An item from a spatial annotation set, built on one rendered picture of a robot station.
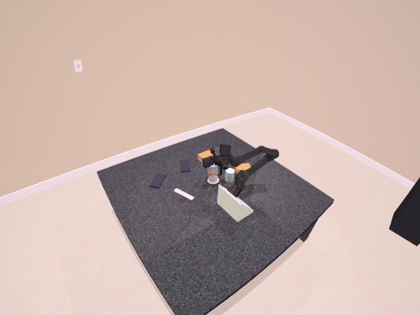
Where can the glass french press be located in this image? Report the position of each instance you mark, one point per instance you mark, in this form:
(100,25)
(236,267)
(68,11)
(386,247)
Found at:
(213,174)

